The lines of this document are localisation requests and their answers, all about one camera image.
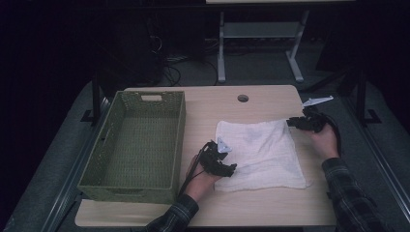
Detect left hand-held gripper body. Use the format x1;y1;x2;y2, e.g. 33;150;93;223
199;137;234;177

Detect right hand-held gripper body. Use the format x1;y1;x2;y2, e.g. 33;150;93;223
301;95;335;133

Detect white towel with brown print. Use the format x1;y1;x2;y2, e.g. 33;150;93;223
214;118;313;193

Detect green woven basket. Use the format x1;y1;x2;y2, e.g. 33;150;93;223
76;90;188;205

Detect person's right hand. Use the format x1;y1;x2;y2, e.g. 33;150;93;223
308;123;341;160

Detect person's left hand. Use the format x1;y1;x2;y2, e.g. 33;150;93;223
184;154;224;203

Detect white metal stand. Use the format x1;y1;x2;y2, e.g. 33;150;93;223
217;10;310;84

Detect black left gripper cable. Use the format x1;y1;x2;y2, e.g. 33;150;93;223
178;145;211;196

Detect black upright post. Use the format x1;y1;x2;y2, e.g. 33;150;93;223
91;72;102;126
355;68;369;127

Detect grey metal rail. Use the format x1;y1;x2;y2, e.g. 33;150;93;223
341;96;410;224
40;96;112;232

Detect black floor cables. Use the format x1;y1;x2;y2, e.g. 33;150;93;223
161;54;220;87

